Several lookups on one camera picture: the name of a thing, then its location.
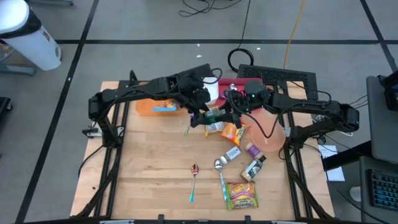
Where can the black-lid spice jar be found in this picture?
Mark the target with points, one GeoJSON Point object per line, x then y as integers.
{"type": "Point", "coordinates": [252, 169]}

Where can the purple iridescent spoon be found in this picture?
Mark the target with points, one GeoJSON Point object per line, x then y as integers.
{"type": "Point", "coordinates": [187, 130]}

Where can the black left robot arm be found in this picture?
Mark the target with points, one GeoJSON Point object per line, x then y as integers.
{"type": "Point", "coordinates": [130, 93]}

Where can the black box device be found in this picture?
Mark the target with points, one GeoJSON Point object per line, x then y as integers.
{"type": "Point", "coordinates": [391, 93]}

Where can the purple-label spice jar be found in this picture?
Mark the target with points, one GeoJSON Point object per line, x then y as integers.
{"type": "Point", "coordinates": [254, 151]}

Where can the blue silicone spoon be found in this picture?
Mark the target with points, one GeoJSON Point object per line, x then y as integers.
{"type": "Point", "coordinates": [163, 108]}

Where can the green chili ramen packet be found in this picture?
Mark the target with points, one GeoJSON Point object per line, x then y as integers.
{"type": "Point", "coordinates": [242, 195]}

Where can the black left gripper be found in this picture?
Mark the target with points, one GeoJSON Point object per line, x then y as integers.
{"type": "Point", "coordinates": [197, 93]}

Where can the grey desk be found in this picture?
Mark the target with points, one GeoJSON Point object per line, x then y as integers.
{"type": "Point", "coordinates": [363, 202]}

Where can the white computer mouse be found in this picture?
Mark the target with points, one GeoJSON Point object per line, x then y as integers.
{"type": "Point", "coordinates": [355, 193]}

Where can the black flat board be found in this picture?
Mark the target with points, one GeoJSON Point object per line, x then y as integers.
{"type": "Point", "coordinates": [203, 69]}

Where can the red plastic tray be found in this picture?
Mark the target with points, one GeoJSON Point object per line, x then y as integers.
{"type": "Point", "coordinates": [224, 84]}

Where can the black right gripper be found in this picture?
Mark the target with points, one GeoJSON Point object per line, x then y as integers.
{"type": "Point", "coordinates": [248, 96]}

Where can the black caster foot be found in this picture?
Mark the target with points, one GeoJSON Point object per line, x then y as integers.
{"type": "Point", "coordinates": [4, 107]}

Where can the white plastic bin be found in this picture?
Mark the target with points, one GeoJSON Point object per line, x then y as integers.
{"type": "Point", "coordinates": [213, 90]}

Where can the white trash can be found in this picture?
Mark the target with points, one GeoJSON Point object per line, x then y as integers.
{"type": "Point", "coordinates": [28, 40]}

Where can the translucent orange tray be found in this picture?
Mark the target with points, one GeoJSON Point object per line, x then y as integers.
{"type": "Point", "coordinates": [146, 109]}

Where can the orange chicken ramen packet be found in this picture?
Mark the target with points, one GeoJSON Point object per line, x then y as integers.
{"type": "Point", "coordinates": [234, 133]}

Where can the white paper sheet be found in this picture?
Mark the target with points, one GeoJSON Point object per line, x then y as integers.
{"type": "Point", "coordinates": [334, 174]}

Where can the green-lid spice jar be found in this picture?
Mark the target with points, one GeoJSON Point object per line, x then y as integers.
{"type": "Point", "coordinates": [212, 114]}

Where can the grey stand base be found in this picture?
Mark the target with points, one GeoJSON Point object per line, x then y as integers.
{"type": "Point", "coordinates": [18, 71]}

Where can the translucent peach bowl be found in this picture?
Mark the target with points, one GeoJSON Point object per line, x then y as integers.
{"type": "Point", "coordinates": [267, 137]}

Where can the white-lid spice jar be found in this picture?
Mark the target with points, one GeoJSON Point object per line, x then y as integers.
{"type": "Point", "coordinates": [231, 154]}

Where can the backlit keyboard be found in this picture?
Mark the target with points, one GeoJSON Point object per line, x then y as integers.
{"type": "Point", "coordinates": [384, 189]}

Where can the black perforated panel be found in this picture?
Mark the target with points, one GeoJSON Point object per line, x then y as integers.
{"type": "Point", "coordinates": [276, 74]}

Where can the yellow white ramen packet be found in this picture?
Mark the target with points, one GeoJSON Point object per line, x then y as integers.
{"type": "Point", "coordinates": [214, 128]}

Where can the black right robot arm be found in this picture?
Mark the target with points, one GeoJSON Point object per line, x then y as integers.
{"type": "Point", "coordinates": [311, 109]}

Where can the yellow blue ramen packet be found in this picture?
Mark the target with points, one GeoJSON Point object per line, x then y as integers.
{"type": "Point", "coordinates": [170, 104]}

